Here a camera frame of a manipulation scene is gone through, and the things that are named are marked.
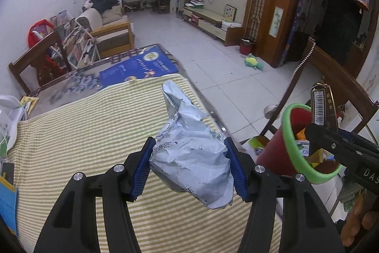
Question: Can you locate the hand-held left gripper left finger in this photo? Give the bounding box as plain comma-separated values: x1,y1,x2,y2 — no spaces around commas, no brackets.
33,136,156,253

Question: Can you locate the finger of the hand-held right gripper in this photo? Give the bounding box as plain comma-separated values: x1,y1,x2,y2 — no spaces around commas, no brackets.
304,122,379,165
338,128,379,153

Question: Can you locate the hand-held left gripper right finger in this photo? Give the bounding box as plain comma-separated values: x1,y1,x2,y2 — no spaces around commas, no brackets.
223,137,338,253

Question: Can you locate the dark small box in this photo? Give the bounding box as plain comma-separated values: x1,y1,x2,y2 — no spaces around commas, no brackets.
309,83,338,130

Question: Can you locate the red bin green rim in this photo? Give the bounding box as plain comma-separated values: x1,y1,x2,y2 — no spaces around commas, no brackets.
256,103,344,185

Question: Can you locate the white paper bag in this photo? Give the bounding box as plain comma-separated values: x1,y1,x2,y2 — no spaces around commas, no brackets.
149,79,234,210

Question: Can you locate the yellow drink carton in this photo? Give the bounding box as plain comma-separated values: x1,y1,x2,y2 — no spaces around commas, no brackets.
308,149,328,165

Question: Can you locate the green yellow small box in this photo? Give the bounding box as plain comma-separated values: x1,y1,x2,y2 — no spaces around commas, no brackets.
248,136,268,156

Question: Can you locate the yellow striped table cloth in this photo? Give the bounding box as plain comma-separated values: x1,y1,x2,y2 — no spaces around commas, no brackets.
7,73,283,253

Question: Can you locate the dark wooden chair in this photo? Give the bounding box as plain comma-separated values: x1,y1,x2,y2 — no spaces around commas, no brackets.
8,31,72,95
261,37,379,141

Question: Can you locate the green plush toy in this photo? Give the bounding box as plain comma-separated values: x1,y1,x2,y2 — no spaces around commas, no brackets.
244,53,264,71

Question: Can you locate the small red waste bin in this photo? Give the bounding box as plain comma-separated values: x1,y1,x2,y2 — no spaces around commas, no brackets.
239,37,256,55

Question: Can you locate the yellow picture book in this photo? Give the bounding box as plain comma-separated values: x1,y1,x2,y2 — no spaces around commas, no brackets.
19,96,40,120

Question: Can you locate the white book rack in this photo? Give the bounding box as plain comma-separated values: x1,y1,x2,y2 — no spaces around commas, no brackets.
49,10,101,70

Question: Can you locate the green picture book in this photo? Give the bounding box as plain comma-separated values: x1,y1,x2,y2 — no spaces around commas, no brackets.
0,137,9,159

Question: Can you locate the blue green book stand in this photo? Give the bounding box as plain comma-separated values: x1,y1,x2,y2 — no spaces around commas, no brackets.
0,161,20,237

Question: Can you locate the white box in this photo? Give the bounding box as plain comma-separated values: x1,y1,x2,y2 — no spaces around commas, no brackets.
221,21,243,31

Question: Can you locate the long TV cabinet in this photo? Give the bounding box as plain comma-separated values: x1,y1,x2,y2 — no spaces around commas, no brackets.
183,5,245,47

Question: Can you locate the white desk lamp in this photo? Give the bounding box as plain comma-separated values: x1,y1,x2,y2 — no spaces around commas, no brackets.
0,94,28,153

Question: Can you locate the small framed picture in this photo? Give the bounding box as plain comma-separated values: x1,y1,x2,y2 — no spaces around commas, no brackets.
224,4,237,22

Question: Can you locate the cluttered small chair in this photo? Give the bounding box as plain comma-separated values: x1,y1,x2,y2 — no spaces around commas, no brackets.
152,0,171,15

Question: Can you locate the dark clothes pile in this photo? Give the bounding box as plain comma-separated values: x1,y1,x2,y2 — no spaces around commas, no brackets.
89,0,120,13

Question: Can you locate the red plastic basket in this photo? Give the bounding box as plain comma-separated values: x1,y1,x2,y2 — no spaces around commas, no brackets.
28,19,64,77

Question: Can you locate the beaded cord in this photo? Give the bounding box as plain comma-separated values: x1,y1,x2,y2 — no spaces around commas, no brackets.
284,42,315,105

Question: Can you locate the bamboo wall picture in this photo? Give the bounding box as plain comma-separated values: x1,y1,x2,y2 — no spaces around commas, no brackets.
268,6,284,37

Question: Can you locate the wooden frame sofa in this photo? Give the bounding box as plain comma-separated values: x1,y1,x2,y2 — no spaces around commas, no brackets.
76,5,136,59

